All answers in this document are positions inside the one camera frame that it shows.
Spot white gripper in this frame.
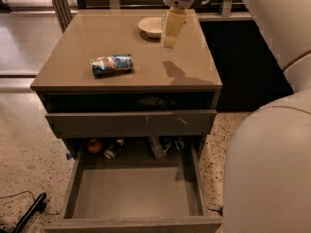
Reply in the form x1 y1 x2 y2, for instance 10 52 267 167
161 0 210 49

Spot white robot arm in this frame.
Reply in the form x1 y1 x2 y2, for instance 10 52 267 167
218 0 311 233

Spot grey drawer cabinet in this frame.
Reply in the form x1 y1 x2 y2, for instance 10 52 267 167
31 9 222 154

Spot grey top drawer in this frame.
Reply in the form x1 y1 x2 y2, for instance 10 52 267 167
46 110 216 138

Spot dark can in cabinet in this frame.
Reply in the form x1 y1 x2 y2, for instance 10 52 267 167
103 138 124 159

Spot open grey middle drawer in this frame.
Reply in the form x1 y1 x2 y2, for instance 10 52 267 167
45 139 222 233

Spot white paper bowl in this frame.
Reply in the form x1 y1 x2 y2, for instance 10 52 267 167
138 17 162 39

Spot clear plastic bottle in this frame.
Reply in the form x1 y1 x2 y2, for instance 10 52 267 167
149 136 166 159

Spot red apple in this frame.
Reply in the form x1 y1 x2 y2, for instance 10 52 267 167
86 138 102 154

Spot blue tape piece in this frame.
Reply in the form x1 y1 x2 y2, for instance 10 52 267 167
66 152 73 160

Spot black bar on floor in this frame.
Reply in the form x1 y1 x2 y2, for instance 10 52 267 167
11 192 47 233

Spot thin black cable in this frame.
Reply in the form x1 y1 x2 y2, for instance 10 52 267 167
0 190 62 216

